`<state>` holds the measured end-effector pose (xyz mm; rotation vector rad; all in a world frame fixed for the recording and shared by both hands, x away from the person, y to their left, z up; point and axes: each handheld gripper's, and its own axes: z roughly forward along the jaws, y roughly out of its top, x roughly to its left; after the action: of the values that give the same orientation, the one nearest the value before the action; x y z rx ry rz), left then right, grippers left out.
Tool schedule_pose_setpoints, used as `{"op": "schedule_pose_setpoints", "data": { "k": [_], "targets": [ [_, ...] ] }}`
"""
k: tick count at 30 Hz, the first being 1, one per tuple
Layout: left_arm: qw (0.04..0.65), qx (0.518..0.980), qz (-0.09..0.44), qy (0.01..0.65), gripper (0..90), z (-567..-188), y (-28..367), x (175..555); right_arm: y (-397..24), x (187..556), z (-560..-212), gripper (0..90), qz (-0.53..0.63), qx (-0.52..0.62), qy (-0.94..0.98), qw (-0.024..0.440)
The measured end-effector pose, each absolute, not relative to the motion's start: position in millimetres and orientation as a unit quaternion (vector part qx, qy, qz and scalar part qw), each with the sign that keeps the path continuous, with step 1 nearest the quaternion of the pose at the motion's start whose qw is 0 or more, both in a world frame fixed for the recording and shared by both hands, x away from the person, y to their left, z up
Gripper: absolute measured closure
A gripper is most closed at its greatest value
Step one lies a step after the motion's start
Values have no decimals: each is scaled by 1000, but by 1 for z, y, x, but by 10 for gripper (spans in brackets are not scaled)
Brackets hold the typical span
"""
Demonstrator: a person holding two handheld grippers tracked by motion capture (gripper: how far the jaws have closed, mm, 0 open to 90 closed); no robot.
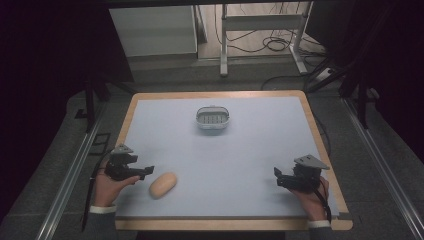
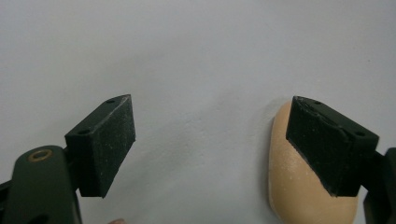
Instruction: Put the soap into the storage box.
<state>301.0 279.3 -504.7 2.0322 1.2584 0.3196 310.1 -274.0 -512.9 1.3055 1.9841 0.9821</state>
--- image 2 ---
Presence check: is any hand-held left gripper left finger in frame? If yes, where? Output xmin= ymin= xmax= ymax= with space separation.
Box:
xmin=64 ymin=93 xmax=137 ymax=199

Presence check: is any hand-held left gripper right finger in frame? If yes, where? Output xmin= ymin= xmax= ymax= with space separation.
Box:
xmin=285 ymin=95 xmax=380 ymax=198

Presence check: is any tan rounded bread roll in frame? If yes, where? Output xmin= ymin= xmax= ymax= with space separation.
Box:
xmin=268 ymin=100 xmax=360 ymax=224

